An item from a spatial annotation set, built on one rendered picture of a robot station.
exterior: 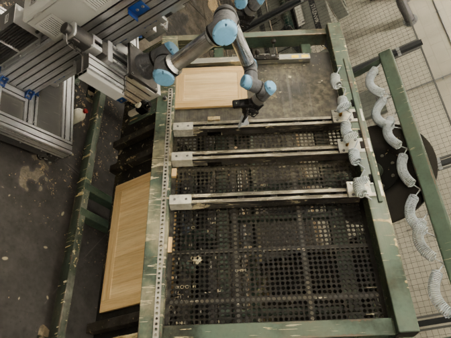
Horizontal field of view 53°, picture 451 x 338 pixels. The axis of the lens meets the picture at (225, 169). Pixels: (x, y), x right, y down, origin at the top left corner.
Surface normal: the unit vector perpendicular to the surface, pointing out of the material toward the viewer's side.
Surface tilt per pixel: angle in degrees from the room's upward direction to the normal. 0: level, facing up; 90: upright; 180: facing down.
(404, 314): 59
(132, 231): 90
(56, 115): 0
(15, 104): 0
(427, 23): 90
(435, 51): 90
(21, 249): 0
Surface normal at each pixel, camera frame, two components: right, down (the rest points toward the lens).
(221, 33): 0.09, 0.74
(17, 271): 0.84, -0.32
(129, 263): -0.54, -0.46
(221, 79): -0.04, -0.56
